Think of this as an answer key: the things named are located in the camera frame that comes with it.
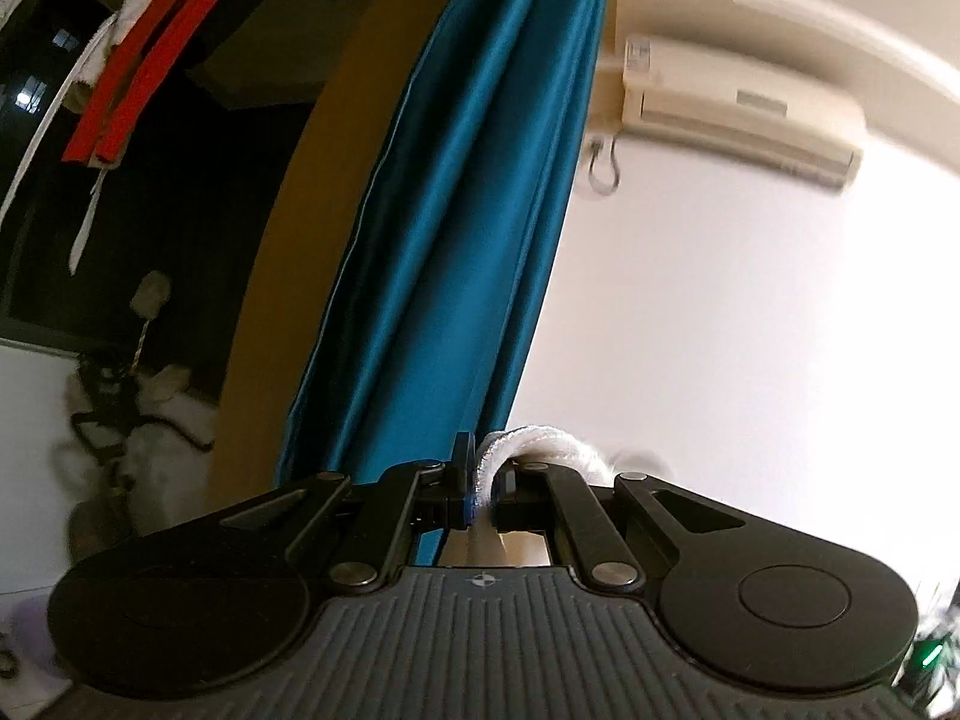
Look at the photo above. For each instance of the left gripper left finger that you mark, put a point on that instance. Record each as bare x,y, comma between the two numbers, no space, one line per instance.
359,536

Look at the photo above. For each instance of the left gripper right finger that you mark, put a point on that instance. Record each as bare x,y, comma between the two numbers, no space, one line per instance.
556,502

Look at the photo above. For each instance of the cream embroidered fur-trimmed coat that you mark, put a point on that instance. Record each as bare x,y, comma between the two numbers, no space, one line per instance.
535,442

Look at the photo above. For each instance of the teal blue curtain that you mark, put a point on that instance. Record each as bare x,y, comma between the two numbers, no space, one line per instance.
437,297

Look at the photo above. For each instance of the red hanging garment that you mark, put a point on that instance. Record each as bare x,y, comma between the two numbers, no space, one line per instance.
133,73

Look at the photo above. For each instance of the wall air conditioner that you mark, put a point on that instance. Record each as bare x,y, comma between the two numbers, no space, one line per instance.
742,106

